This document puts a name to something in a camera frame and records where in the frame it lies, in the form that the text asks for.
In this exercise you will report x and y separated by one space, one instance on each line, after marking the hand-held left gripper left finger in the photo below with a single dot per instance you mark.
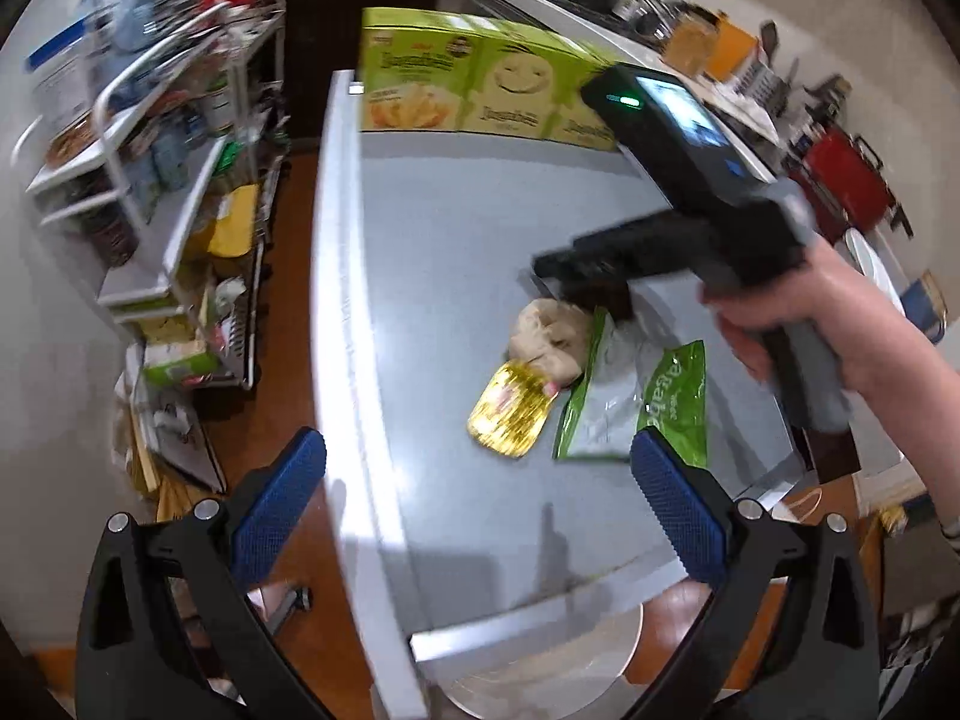
277 510

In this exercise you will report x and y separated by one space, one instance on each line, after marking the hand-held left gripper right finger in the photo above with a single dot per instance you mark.
679 510

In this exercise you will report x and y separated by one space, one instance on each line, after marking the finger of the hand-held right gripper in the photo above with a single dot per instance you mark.
585 274
622 232

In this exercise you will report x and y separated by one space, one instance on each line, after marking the clear plastic bag with food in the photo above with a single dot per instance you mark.
547 341

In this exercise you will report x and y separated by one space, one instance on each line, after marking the green snack bag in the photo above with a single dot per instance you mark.
637 397

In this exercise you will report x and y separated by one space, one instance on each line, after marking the gold foil packet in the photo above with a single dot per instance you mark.
510 412

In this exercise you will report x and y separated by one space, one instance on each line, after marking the person's right forearm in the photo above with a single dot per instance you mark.
922 420

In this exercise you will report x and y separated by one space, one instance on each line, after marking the person's right hand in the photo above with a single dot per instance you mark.
855 315

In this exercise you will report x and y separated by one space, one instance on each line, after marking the green snack box smiling face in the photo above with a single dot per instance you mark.
589 131
517 94

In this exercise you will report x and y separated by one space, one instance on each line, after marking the metal utensil holder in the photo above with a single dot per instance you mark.
759 81

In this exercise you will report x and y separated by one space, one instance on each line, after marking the red pot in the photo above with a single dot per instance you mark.
847 180

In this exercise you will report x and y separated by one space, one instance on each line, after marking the orange cutting board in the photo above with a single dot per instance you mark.
733 45

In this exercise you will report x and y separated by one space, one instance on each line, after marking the green snack box fries picture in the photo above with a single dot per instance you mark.
416 75

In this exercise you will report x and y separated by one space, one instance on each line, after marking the white rack cart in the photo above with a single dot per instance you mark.
150 187

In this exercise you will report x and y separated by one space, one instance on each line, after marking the blue bag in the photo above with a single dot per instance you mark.
120 4

